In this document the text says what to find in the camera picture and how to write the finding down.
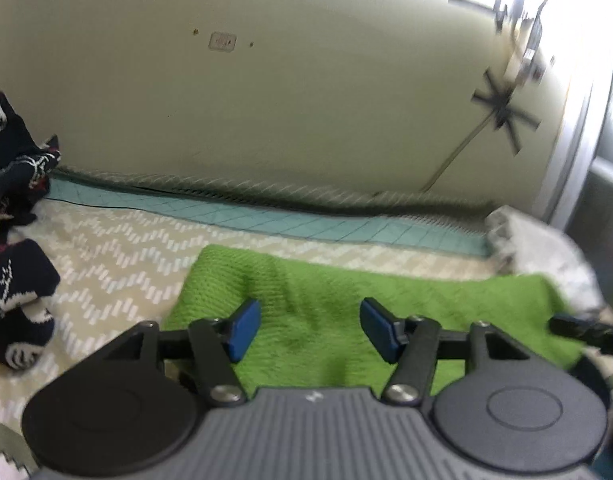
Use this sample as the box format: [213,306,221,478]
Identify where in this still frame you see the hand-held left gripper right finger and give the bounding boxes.
[360,297,531,407]

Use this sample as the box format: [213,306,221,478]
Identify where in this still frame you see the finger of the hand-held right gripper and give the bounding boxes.
[549,312,613,358]

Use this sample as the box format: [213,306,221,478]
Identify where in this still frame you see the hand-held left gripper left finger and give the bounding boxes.
[104,298,248,408]

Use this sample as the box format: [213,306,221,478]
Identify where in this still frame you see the green striped knit sweater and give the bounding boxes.
[161,244,585,398]

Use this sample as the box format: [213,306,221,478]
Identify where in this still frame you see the white grey cloth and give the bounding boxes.
[485,204,610,313]

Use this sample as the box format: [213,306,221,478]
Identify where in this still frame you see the grey patterned blanket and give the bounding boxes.
[50,164,498,222]

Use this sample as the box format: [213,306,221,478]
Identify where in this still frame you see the beige zigzag mat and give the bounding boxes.
[0,196,502,443]

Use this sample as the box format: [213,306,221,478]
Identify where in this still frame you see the navy patterned knit garment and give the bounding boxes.
[0,238,62,373]

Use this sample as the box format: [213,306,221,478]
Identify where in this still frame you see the black tape cross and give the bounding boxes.
[471,69,543,157]

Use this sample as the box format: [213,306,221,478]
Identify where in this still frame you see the navy patterned knit sweater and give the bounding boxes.
[0,89,63,228]

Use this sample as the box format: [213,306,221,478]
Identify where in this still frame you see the black tape strip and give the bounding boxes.
[448,0,505,18]

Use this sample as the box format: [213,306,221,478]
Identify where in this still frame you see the white wall cable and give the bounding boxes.
[418,110,498,195]

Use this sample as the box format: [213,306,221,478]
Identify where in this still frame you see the silver window frame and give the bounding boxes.
[535,0,613,243]

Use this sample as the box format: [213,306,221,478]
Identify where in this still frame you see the beige wall plate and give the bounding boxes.
[208,31,238,53]

